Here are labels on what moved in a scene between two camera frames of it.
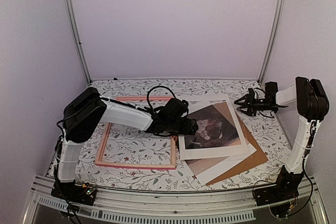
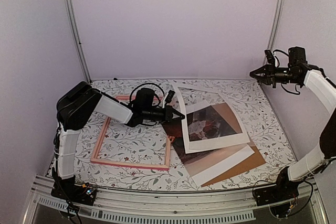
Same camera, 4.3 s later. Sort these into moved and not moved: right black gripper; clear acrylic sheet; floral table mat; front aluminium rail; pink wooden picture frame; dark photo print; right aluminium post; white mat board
Moved: pink wooden picture frame; clear acrylic sheet; white mat board; right black gripper
Not moved: floral table mat; right aluminium post; front aluminium rail; dark photo print
